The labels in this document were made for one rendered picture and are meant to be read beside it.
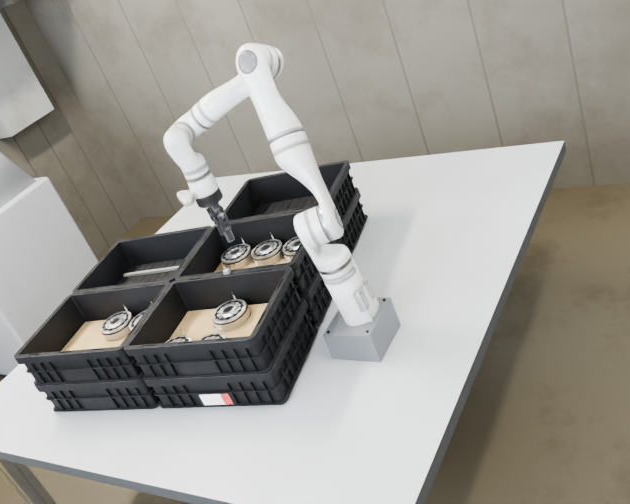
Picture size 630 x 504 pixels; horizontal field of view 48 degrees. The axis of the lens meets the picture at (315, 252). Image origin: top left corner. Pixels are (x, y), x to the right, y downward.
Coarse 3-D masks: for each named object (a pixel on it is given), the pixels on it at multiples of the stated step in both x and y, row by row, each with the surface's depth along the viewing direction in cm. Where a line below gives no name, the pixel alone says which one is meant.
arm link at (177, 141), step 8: (176, 128) 185; (168, 136) 184; (176, 136) 184; (184, 136) 184; (168, 144) 185; (176, 144) 184; (184, 144) 185; (168, 152) 187; (176, 152) 186; (184, 152) 186; (192, 152) 187; (176, 160) 189; (184, 160) 188; (192, 160) 188; (200, 160) 190; (184, 168) 190; (192, 168) 190; (200, 168) 191; (208, 168) 193; (192, 176) 191; (200, 176) 191
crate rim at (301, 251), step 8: (264, 216) 222; (272, 216) 220; (280, 216) 218; (232, 224) 226; (208, 232) 227; (200, 248) 220; (304, 248) 198; (192, 256) 216; (296, 256) 193; (184, 264) 213; (280, 264) 193; (288, 264) 191; (296, 264) 192; (216, 272) 202; (232, 272) 199
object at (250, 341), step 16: (240, 272) 197; (256, 272) 194; (288, 272) 188; (272, 304) 178; (144, 320) 193; (256, 336) 169; (128, 352) 184; (144, 352) 182; (160, 352) 180; (176, 352) 178
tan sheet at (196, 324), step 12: (192, 312) 208; (204, 312) 206; (252, 312) 197; (180, 324) 205; (192, 324) 202; (204, 324) 200; (252, 324) 192; (192, 336) 197; (228, 336) 191; (240, 336) 189
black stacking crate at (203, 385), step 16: (304, 304) 193; (304, 320) 195; (288, 336) 183; (304, 336) 194; (288, 352) 184; (304, 352) 192; (272, 368) 174; (288, 368) 182; (160, 384) 188; (176, 384) 186; (192, 384) 184; (208, 384) 184; (224, 384) 182; (240, 384) 179; (256, 384) 178; (272, 384) 176; (288, 384) 181; (176, 400) 192; (192, 400) 189; (240, 400) 184; (256, 400) 182; (272, 400) 179
